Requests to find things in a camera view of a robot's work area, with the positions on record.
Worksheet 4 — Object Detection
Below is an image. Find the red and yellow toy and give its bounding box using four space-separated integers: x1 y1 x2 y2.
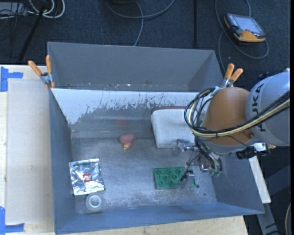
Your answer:
118 133 137 151

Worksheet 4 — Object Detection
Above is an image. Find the pale wood flat board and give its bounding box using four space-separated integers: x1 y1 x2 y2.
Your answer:
4 78 55 227

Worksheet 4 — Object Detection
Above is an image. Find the white and brown sponge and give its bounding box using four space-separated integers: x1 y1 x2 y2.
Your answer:
150 106 199 149

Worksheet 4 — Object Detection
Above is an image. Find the silver foil packet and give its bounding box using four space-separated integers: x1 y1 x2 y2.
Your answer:
68 158 106 196

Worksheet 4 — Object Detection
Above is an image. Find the black cylinder on white bracket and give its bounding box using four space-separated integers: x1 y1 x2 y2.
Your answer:
236 142 276 160

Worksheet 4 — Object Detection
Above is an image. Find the dark green flat block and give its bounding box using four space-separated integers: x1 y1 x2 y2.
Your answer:
152 166 197 190

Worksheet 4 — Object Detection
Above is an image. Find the grey metal bin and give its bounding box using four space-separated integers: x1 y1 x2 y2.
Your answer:
47 41 266 235

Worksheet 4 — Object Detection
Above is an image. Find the clear tape ring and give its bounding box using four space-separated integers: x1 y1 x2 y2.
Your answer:
85 193 104 212

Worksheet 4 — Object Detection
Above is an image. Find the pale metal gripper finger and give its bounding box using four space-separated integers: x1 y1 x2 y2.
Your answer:
172 139 195 156
178 168 196 189

